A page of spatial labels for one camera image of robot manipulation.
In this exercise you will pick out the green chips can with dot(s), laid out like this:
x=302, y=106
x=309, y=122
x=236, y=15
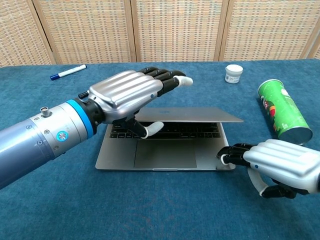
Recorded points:
x=282, y=110

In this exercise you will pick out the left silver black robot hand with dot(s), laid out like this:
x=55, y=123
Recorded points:
x=125, y=92

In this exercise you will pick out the white marker with blue cap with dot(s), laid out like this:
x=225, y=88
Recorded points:
x=68, y=72

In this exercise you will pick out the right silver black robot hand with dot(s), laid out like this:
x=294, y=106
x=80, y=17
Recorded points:
x=282, y=162

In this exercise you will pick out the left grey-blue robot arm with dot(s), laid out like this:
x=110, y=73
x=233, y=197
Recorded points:
x=37, y=140

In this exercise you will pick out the small white jar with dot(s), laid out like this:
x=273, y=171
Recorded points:
x=233, y=73

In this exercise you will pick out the woven bamboo folding screen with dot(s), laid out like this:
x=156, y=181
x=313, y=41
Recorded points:
x=175, y=27

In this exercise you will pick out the blue table cloth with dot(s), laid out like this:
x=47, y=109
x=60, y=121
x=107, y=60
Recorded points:
x=150, y=205

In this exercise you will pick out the silver laptop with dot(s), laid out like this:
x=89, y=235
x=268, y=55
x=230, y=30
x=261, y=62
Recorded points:
x=165, y=155

